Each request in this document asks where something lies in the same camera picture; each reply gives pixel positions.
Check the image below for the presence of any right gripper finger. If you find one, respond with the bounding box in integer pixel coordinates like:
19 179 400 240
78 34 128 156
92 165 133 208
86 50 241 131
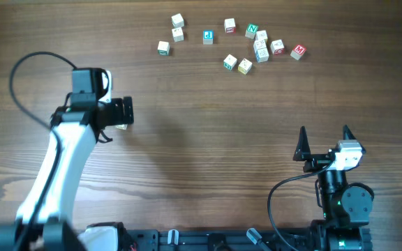
343 125 366 154
293 126 311 161

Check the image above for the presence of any wooden block yellow side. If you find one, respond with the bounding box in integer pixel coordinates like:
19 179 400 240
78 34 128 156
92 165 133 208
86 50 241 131
115 124 128 130

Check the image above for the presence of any wooden block green side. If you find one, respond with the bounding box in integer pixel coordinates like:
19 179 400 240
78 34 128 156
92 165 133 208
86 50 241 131
158 41 170 56

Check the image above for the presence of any wooden block blue side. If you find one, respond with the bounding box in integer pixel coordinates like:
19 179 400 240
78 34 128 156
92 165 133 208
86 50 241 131
255 48 269 63

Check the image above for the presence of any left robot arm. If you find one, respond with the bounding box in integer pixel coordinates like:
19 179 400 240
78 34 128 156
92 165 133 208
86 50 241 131
0 68 134 250

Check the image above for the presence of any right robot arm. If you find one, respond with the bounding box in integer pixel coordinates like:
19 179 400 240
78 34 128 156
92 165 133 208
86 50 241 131
293 126 375 251

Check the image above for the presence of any plain wooden block top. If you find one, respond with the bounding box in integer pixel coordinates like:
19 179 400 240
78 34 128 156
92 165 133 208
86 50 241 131
171 13 185 28

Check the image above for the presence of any red M block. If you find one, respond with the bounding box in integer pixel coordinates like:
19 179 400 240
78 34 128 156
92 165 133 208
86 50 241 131
290 45 307 60

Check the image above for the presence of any wooden block yellow picture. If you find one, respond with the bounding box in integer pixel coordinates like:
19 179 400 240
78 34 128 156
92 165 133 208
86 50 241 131
238 59 253 75

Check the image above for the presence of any blue P block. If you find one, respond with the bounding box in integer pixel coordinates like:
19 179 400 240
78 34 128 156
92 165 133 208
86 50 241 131
202 30 214 45

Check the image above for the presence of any wooden block red picture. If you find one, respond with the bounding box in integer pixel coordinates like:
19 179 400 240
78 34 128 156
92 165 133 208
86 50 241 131
270 39 285 55

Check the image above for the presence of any wooden block teal side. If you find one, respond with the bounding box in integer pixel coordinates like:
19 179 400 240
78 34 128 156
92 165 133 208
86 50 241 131
223 54 237 71

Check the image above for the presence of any wooden block green picture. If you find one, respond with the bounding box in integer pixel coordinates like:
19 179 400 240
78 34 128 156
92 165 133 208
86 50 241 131
253 39 267 53

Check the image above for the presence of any wooden block red side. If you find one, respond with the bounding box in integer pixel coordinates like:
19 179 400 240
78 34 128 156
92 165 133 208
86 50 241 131
224 18 237 33

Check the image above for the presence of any green N block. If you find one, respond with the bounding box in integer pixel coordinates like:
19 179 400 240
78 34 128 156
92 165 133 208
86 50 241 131
245 23 259 39

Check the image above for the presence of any right black cable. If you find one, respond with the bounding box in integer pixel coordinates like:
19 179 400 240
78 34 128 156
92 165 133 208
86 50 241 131
267 158 336 251

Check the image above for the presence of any black cable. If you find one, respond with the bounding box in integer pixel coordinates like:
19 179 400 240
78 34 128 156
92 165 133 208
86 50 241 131
8 51 78 130
267 158 336 251

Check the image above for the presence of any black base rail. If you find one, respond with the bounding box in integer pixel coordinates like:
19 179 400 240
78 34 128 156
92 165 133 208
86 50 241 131
119 226 373 251

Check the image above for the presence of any left black cable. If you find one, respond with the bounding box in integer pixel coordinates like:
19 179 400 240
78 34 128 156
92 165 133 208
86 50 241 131
8 51 78 130

